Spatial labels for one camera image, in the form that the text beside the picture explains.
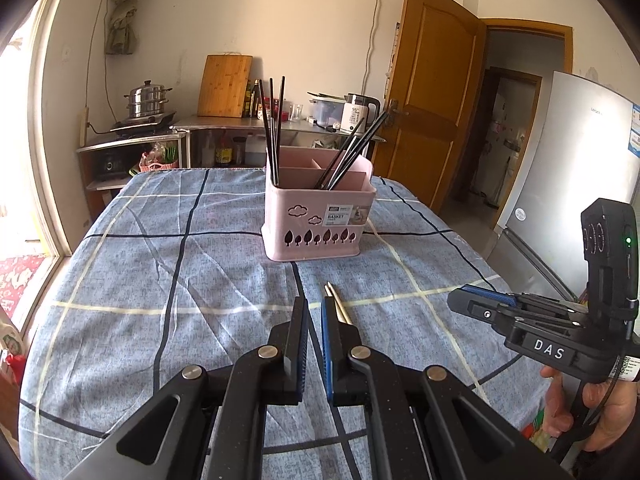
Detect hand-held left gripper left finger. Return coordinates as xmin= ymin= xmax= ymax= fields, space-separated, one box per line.
xmin=65 ymin=296 xmax=310 ymax=480

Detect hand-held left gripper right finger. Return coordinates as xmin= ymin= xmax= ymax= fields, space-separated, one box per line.
xmin=321 ymin=296 xmax=576 ymax=480

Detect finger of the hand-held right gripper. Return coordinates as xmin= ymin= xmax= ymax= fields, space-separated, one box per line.
xmin=461 ymin=285 xmax=589 ymax=314
xmin=446 ymin=289 xmax=587 ymax=334

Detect wooden chopsticks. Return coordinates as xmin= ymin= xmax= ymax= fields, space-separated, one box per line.
xmin=329 ymin=282 xmax=354 ymax=327

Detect pink utensil basket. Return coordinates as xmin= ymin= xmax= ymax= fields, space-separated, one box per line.
xmin=261 ymin=145 xmax=377 ymax=262

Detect person's right hand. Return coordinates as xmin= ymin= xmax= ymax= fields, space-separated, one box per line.
xmin=540 ymin=364 xmax=640 ymax=454

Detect silver refrigerator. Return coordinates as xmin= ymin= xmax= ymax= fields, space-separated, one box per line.
xmin=487 ymin=71 xmax=640 ymax=306

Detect blue checked tablecloth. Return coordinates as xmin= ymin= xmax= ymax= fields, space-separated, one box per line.
xmin=17 ymin=166 xmax=526 ymax=480

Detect wooden door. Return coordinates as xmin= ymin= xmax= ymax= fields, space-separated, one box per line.
xmin=385 ymin=0 xmax=488 ymax=213

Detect white electric kettle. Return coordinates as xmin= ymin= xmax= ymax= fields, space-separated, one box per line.
xmin=340 ymin=93 xmax=382 ymax=133

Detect small pink woven basket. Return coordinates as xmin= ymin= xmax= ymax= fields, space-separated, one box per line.
xmin=139 ymin=159 xmax=179 ymax=175

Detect clear storage box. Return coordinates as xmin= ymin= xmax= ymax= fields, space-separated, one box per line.
xmin=310 ymin=97 xmax=346 ymax=127

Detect black kitchen appliance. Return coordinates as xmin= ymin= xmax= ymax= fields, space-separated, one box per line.
xmin=95 ymin=152 xmax=128 ymax=181

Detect wooden cutting board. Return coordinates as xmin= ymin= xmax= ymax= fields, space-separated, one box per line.
xmin=196 ymin=54 xmax=253 ymax=118

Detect black induction cooker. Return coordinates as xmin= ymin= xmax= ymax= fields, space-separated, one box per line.
xmin=110 ymin=111 xmax=178 ymax=134

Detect red printed mat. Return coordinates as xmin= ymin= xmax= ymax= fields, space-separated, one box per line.
xmin=0 ymin=255 xmax=48 ymax=316

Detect steel steamer pot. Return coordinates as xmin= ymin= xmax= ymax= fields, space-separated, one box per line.
xmin=124 ymin=80 xmax=173 ymax=121

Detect hanging cloth bag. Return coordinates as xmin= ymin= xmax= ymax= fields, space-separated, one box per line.
xmin=104 ymin=0 xmax=141 ymax=56

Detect hanging wall strip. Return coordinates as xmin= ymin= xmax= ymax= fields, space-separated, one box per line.
xmin=384 ymin=22 xmax=401 ymax=101

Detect wooden door frame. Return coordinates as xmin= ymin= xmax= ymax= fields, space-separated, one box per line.
xmin=465 ymin=19 xmax=573 ymax=201

